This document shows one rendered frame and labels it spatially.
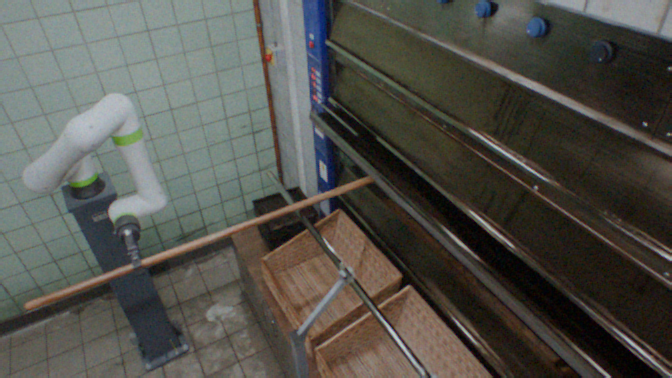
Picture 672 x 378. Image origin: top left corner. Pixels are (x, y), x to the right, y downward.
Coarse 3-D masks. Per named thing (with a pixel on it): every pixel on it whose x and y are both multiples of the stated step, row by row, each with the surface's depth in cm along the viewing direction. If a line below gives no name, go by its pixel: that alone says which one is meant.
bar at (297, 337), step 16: (272, 176) 212; (304, 224) 187; (320, 240) 178; (336, 256) 171; (352, 272) 165; (336, 288) 167; (352, 288) 161; (320, 304) 169; (368, 304) 154; (384, 320) 148; (304, 336) 174; (304, 352) 177; (304, 368) 183; (416, 368) 135
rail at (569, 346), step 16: (352, 144) 182; (368, 160) 172; (384, 176) 164; (400, 192) 157; (416, 208) 151; (432, 224) 145; (448, 240) 140; (464, 256) 135; (512, 288) 123; (528, 304) 119; (544, 320) 115; (560, 336) 111; (576, 352) 107; (592, 368) 104
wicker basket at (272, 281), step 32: (320, 224) 240; (352, 224) 233; (288, 256) 241; (320, 256) 252; (352, 256) 237; (384, 256) 214; (288, 288) 235; (320, 288) 235; (384, 288) 203; (320, 320) 220; (352, 320) 204
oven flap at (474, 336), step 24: (360, 192) 223; (360, 216) 221; (384, 216) 209; (384, 240) 208; (408, 240) 196; (408, 264) 197; (432, 264) 185; (432, 288) 185; (456, 288) 175; (456, 312) 175; (480, 312) 166; (480, 336) 166; (504, 336) 157; (504, 360) 158; (528, 360) 150
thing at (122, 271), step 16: (368, 176) 202; (336, 192) 196; (288, 208) 188; (240, 224) 181; (256, 224) 183; (208, 240) 176; (160, 256) 170; (112, 272) 164; (128, 272) 166; (80, 288) 160; (32, 304) 155
